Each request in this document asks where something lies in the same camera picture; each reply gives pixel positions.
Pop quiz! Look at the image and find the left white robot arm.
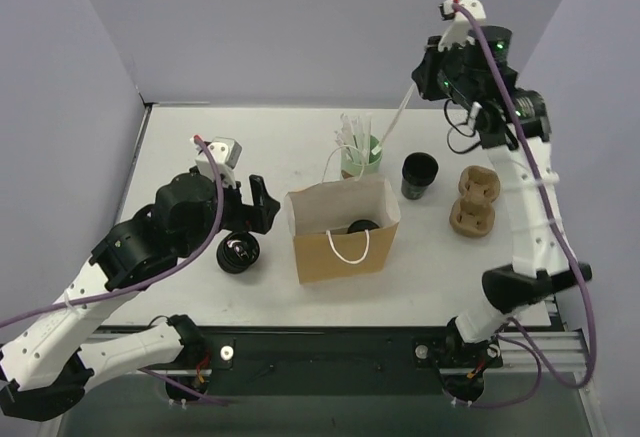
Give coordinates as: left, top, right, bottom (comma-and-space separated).
1, 170, 280, 422

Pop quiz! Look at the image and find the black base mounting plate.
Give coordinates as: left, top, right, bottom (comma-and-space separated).
142, 325, 504, 398

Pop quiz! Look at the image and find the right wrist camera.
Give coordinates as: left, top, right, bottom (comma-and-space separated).
438, 0, 487, 52

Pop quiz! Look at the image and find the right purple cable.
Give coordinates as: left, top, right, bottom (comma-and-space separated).
454, 4, 599, 408

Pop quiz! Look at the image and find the brown paper bag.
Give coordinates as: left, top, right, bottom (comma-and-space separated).
283, 173, 401, 285

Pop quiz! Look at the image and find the green straw holder cup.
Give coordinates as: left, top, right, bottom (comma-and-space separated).
336, 136, 383, 179

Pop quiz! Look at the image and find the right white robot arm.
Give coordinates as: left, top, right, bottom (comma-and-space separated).
412, 24, 592, 365

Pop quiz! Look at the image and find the single white straw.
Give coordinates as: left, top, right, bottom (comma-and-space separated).
371, 82, 416, 156

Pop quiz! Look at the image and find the brown pulp cup carrier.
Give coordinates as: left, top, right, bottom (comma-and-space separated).
449, 165, 501, 239

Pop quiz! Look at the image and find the black cup lid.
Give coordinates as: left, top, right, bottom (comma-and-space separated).
347, 219, 379, 234

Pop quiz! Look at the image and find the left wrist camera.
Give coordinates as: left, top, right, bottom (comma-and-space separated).
190, 137, 242, 188

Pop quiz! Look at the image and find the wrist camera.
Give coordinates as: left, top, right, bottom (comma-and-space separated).
438, 0, 487, 52
190, 137, 242, 188

